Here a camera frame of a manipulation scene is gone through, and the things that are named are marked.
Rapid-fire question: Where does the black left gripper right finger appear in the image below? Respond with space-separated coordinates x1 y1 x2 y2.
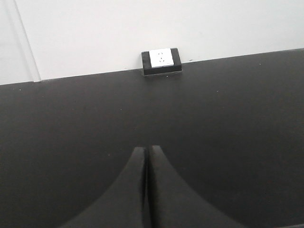
148 145 240 228

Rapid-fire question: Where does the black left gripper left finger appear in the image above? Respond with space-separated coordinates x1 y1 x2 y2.
62 147 147 228

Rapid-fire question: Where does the black white power socket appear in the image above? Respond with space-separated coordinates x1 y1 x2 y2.
141 48 182 76

